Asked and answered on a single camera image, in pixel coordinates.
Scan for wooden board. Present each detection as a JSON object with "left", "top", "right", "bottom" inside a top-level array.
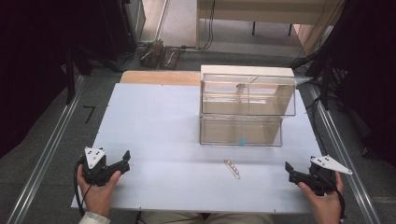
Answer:
[{"left": 120, "top": 70, "right": 203, "bottom": 87}]

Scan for person's right hand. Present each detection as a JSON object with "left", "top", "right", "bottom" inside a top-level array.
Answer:
[{"left": 297, "top": 171, "right": 345, "bottom": 224}]

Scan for black hanging cables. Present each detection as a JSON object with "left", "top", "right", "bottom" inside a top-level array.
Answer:
[{"left": 199, "top": 0, "right": 217, "bottom": 51}]

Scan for brown bag on floor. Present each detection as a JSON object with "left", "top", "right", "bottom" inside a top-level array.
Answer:
[{"left": 137, "top": 38, "right": 165, "bottom": 69}]

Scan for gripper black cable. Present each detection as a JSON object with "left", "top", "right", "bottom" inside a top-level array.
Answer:
[
  {"left": 73, "top": 157, "right": 94, "bottom": 217},
  {"left": 317, "top": 170, "right": 347, "bottom": 220}
]

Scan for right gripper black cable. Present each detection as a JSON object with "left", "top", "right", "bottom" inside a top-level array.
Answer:
[{"left": 317, "top": 170, "right": 347, "bottom": 220}]

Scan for white wooden box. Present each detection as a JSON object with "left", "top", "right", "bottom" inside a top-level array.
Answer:
[{"left": 200, "top": 64, "right": 295, "bottom": 78}]

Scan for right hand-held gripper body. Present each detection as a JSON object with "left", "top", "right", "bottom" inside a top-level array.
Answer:
[{"left": 288, "top": 154, "right": 354, "bottom": 197}]

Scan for black floor cable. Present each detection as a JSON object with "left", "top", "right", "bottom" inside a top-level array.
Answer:
[{"left": 304, "top": 96, "right": 328, "bottom": 157}]

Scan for person's left hand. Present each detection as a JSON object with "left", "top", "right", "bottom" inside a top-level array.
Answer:
[{"left": 76, "top": 163, "right": 122, "bottom": 218}]

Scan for metal floor rail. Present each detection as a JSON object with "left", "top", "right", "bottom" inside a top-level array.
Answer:
[
  {"left": 306, "top": 83, "right": 375, "bottom": 224},
  {"left": 6, "top": 74, "right": 87, "bottom": 224}
]

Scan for light wooden table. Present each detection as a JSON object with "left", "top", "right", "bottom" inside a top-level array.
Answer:
[{"left": 195, "top": 0, "right": 347, "bottom": 50}]

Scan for person's left sleeve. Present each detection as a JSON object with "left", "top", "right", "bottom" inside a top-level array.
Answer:
[{"left": 78, "top": 211, "right": 111, "bottom": 224}]

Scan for black metal stand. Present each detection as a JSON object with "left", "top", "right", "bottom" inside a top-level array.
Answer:
[
  {"left": 64, "top": 43, "right": 94, "bottom": 105},
  {"left": 317, "top": 55, "right": 337, "bottom": 111}
]

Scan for clear acrylic display case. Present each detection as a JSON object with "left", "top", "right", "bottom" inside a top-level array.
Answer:
[{"left": 199, "top": 72, "right": 297, "bottom": 147}]

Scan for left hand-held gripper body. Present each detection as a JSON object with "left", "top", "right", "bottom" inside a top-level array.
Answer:
[{"left": 79, "top": 147, "right": 131, "bottom": 188}]

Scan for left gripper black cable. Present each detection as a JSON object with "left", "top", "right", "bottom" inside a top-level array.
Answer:
[{"left": 73, "top": 157, "right": 94, "bottom": 217}]

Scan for dark flat case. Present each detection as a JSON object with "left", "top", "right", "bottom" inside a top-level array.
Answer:
[{"left": 160, "top": 46, "right": 182, "bottom": 71}]

